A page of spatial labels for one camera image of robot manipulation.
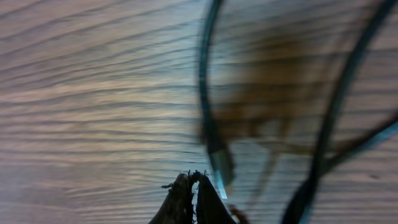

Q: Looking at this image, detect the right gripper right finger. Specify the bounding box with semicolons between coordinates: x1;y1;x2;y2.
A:
196;174;236;224

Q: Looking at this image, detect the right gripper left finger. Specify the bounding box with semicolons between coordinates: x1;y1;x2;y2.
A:
149;170;199;224

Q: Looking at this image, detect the black usb cable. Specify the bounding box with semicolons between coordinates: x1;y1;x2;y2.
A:
197;0;398;224

